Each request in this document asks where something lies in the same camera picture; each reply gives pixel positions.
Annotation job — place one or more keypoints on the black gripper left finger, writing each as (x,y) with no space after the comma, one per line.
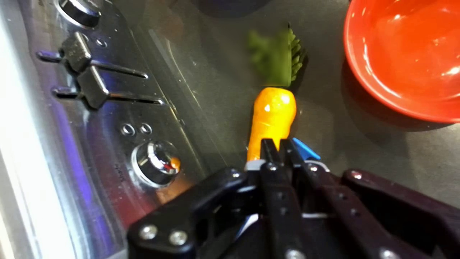
(230,216)

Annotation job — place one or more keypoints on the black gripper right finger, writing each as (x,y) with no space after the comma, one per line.
(374,216)

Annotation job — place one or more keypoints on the silver four-slot toaster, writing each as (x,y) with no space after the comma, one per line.
(95,120)

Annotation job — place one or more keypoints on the red plastic bowl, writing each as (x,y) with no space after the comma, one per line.
(411,52)

